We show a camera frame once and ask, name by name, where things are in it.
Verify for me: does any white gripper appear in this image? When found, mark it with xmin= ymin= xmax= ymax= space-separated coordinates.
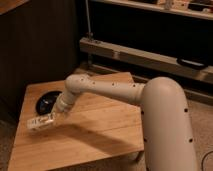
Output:
xmin=48 ymin=92 xmax=76 ymax=122

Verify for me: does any white plastic bottle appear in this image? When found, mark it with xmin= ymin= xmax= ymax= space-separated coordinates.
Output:
xmin=27 ymin=114 xmax=54 ymax=130

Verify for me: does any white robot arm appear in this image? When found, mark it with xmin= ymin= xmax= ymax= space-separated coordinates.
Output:
xmin=51 ymin=74 xmax=199 ymax=171

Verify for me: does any black ceramic bowl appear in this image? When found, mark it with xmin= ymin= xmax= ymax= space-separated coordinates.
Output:
xmin=35 ymin=91 xmax=61 ymax=116

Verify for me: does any wooden table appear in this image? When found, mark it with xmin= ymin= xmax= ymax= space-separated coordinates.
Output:
xmin=8 ymin=81 xmax=144 ymax=171

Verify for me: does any metal vertical pole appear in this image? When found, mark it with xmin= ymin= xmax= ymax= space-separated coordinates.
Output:
xmin=85 ymin=0 xmax=93 ymax=41

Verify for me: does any wooden shelf with items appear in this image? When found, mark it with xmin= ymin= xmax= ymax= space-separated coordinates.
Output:
xmin=91 ymin=0 xmax=213 ymax=21

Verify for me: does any wooden beam rail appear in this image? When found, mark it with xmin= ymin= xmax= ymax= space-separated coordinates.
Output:
xmin=79 ymin=37 xmax=213 ymax=84

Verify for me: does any black handle on rail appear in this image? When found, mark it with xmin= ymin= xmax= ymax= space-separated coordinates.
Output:
xmin=176 ymin=58 xmax=208 ymax=70

